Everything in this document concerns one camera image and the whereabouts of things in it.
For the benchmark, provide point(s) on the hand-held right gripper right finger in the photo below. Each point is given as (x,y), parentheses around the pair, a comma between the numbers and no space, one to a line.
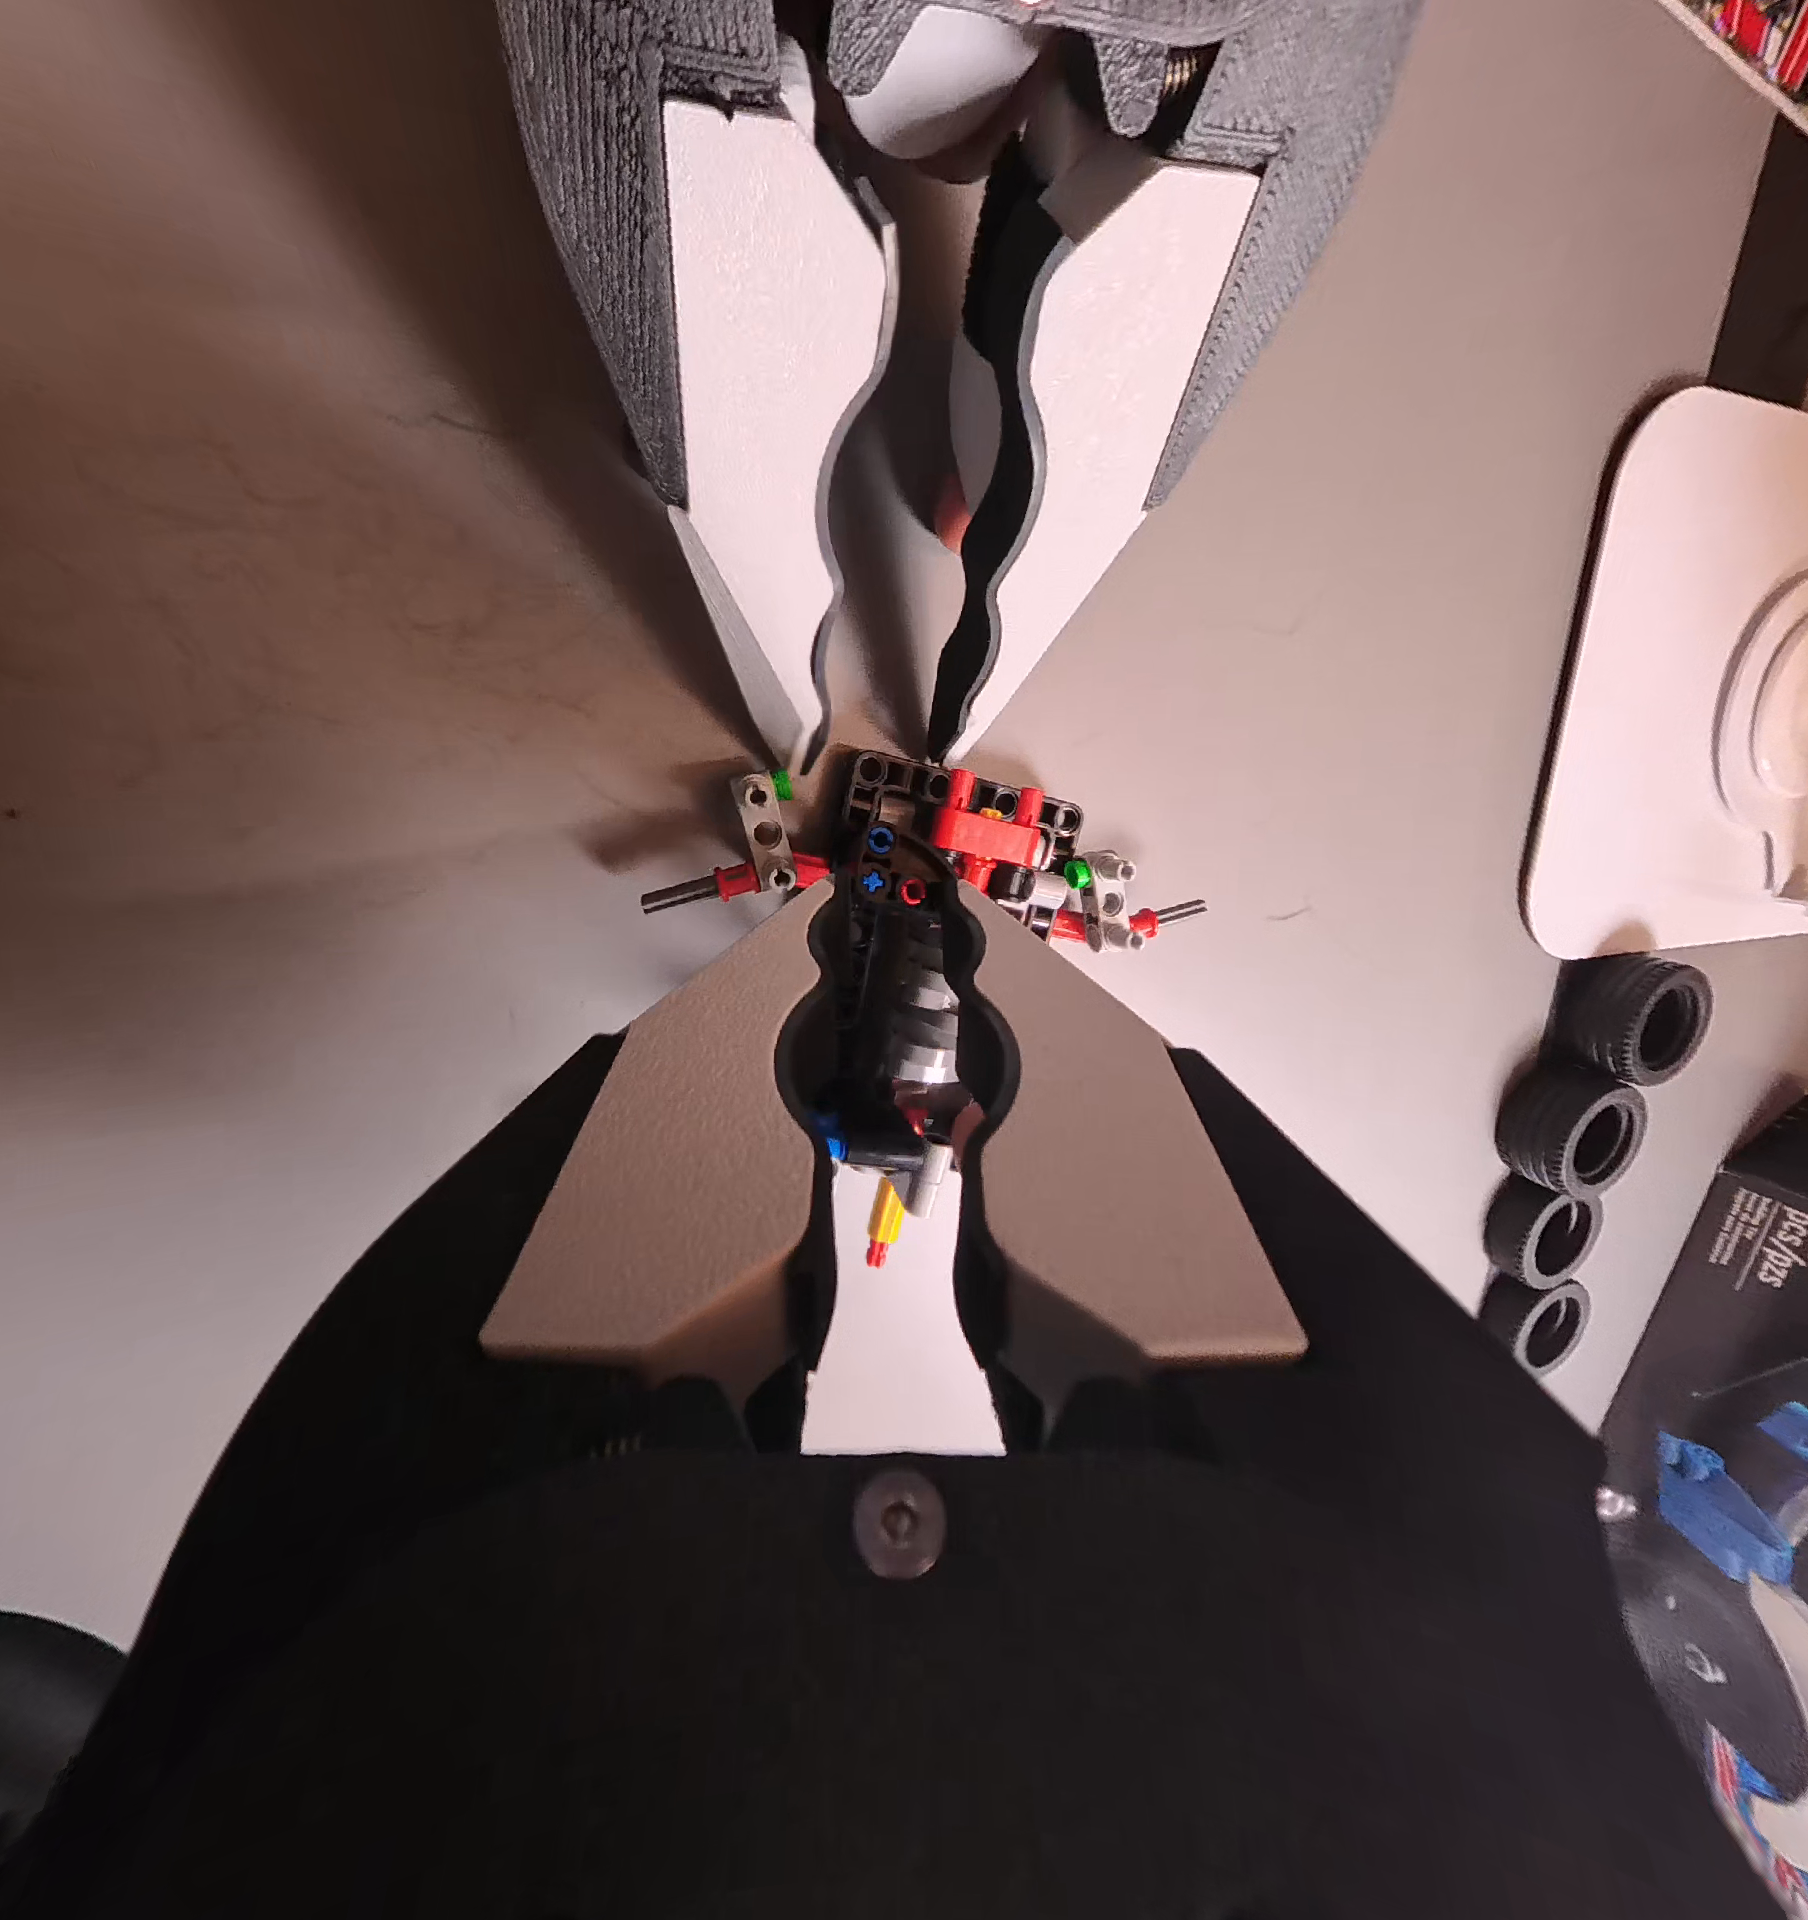
(1144,1200)

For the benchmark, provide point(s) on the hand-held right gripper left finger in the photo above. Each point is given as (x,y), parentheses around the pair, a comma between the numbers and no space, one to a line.
(648,1186)

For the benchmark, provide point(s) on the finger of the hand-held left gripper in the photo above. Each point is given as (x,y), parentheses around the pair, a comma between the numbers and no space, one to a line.
(755,345)
(1129,345)

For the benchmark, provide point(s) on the lego technic chassis assembly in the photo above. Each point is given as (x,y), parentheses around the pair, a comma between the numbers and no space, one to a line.
(995,833)

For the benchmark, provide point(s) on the black rubber lego tire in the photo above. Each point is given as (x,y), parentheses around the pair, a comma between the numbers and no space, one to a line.
(1572,1134)
(1546,1228)
(1542,1326)
(1631,1020)

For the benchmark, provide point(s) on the dark lego set box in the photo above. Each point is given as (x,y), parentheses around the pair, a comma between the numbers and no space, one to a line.
(1776,1349)

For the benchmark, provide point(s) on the white plastic tray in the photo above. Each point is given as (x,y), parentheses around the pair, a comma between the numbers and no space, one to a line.
(1654,676)

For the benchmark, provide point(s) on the colourful printed booklet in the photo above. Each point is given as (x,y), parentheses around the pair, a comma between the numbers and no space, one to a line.
(1797,53)

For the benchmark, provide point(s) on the black mesh office chair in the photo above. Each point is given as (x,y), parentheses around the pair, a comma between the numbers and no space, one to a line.
(20,1771)

